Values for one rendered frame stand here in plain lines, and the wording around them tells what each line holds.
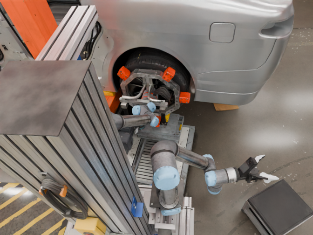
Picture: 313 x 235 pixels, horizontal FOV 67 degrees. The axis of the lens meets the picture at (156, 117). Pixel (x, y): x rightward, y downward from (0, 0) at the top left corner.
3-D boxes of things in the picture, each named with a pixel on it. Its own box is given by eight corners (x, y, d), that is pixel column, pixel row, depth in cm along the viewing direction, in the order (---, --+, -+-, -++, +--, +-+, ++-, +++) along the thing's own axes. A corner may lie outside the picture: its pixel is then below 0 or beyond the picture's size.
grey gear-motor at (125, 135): (143, 129, 291) (139, 111, 264) (132, 159, 266) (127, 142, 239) (129, 127, 295) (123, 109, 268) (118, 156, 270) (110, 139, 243)
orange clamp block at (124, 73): (131, 71, 209) (123, 65, 206) (128, 77, 205) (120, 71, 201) (127, 75, 214) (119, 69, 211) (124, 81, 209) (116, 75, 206)
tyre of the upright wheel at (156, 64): (196, 53, 207) (124, 39, 214) (192, 70, 193) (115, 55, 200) (185, 102, 260) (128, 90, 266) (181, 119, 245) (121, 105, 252)
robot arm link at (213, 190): (216, 176, 141) (218, 168, 133) (222, 194, 134) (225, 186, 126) (203, 178, 141) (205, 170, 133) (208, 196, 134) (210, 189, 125)
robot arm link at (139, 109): (142, 111, 168) (153, 110, 177) (132, 103, 174) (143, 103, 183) (139, 120, 172) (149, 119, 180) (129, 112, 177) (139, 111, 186)
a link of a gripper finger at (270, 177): (276, 183, 122) (258, 176, 126) (279, 176, 118) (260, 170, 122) (275, 188, 120) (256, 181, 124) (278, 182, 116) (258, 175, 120)
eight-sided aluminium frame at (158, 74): (180, 114, 237) (180, 72, 195) (179, 119, 233) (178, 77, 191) (129, 107, 248) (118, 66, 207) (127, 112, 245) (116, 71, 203)
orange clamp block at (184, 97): (180, 96, 219) (190, 97, 217) (179, 102, 214) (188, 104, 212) (180, 91, 214) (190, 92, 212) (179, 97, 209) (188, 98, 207)
